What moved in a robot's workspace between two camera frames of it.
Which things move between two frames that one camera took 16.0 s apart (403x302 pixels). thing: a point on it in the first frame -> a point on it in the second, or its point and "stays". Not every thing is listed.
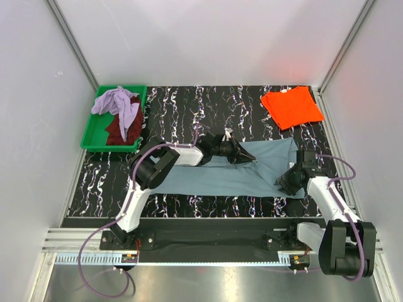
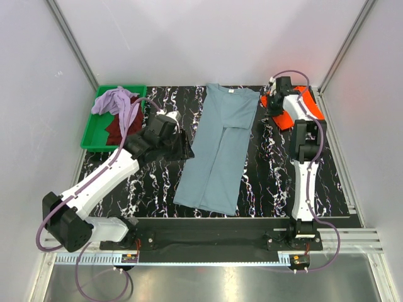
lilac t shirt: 118,101 stays
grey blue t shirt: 250,178 -> 211,178
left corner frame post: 70,38 stays
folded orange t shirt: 293,107 stays
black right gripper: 283,180 -> 274,112
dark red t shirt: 114,129 stays
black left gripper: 238,155 -> 184,147
